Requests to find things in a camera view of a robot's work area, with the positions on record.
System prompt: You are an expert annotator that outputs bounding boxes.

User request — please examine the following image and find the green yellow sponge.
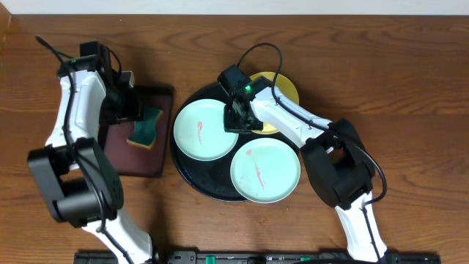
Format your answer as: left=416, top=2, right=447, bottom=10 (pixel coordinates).
left=127, top=106, right=163, bottom=150

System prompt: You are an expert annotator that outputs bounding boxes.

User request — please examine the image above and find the light green plate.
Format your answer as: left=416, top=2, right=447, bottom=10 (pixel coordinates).
left=173, top=99, right=238, bottom=161
left=230, top=138, right=300, bottom=204

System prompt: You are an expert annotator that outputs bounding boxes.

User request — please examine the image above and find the yellow plate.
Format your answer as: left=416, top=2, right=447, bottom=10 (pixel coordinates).
left=250, top=71, right=299, bottom=135

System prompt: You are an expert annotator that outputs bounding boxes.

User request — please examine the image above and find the light green plate front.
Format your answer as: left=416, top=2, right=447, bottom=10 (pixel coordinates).
left=230, top=138, right=300, bottom=204

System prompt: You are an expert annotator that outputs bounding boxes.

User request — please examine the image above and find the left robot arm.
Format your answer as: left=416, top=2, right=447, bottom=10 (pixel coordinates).
left=27, top=37, right=158, bottom=263

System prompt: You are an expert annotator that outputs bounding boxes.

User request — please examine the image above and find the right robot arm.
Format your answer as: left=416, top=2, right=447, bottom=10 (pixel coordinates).
left=218, top=74, right=387, bottom=263

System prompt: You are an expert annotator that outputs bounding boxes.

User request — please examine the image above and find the rectangular black sponge tray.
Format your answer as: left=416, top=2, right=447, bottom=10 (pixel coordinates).
left=98, top=85, right=174, bottom=177

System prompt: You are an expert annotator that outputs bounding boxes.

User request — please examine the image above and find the round black tray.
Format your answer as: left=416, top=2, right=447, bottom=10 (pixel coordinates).
left=170, top=83, right=299, bottom=202

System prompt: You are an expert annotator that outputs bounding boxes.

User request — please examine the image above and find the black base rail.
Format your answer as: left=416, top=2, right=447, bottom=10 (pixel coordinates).
left=73, top=249, right=443, bottom=264

